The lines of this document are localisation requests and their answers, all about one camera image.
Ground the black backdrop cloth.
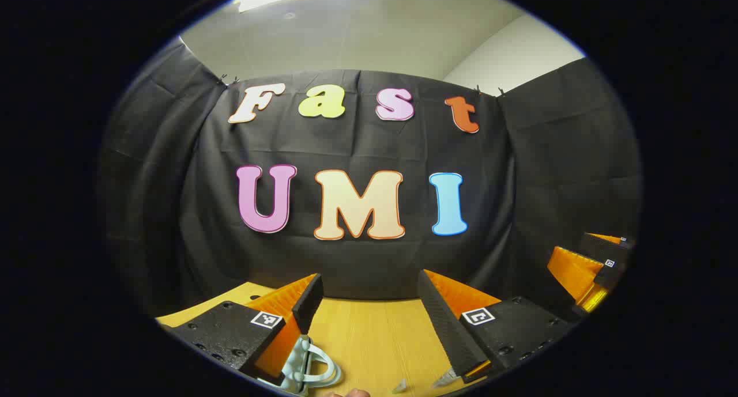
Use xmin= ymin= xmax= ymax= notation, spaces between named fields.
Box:
xmin=98 ymin=37 xmax=643 ymax=323

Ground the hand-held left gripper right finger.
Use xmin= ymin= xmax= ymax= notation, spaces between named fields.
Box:
xmin=416 ymin=269 xmax=577 ymax=386

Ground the light blue suitcase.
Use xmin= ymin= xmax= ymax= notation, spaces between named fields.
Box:
xmin=257 ymin=335 xmax=342 ymax=395

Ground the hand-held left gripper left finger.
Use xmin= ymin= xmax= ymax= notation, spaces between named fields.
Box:
xmin=163 ymin=273 xmax=323 ymax=386

